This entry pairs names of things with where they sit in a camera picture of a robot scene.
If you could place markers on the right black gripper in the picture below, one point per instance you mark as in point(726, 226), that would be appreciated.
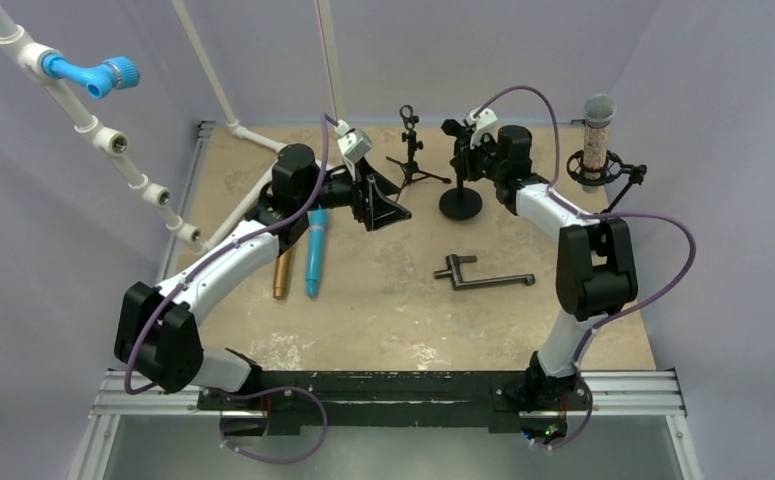
point(463, 153)

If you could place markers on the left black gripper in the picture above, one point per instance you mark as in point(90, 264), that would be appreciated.
point(369, 199)

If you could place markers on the black tripod microphone stand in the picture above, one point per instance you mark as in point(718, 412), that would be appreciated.
point(412, 173)

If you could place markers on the black round-base microphone stand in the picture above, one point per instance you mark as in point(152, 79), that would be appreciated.
point(460, 203)

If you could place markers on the blue microphone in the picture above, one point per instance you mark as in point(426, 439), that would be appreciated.
point(319, 222)

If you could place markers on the gold microphone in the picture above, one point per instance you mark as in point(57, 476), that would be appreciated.
point(281, 275)

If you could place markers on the glitter silver-head microphone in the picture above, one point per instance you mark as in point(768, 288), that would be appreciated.
point(599, 111)

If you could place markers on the black shock-mount tripod stand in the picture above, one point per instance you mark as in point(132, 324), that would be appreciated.
point(613, 169)

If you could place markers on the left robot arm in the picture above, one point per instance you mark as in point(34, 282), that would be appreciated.
point(158, 331)

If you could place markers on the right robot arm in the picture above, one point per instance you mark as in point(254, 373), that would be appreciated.
point(595, 269)

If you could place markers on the dark grey metal pipe fitting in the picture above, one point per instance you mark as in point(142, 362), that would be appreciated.
point(453, 273)

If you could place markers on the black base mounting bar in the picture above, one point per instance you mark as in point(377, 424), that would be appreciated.
point(286, 401)

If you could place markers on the blue pipe fitting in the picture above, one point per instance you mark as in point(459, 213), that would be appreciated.
point(116, 73)

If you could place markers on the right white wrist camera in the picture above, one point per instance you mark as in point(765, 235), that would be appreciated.
point(481, 122)

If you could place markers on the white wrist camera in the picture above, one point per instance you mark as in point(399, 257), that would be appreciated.
point(481, 122)
point(354, 144)

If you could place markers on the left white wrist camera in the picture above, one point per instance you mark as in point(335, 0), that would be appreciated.
point(354, 144)

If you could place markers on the white PVC pipe frame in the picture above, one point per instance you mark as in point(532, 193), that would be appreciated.
point(66, 176)

